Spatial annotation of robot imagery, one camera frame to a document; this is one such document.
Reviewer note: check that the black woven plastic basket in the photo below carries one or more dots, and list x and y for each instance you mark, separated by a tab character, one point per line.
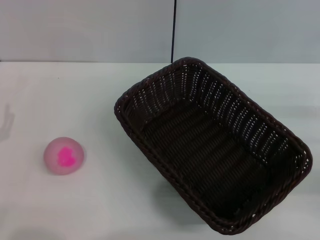
212	150

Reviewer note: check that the pink ball with magenta blotch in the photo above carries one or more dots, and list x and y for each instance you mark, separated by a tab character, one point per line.
65	156

